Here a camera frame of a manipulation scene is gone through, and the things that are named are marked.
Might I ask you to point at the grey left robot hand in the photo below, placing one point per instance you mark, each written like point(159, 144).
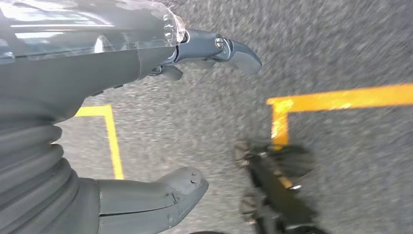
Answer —
point(80, 48)

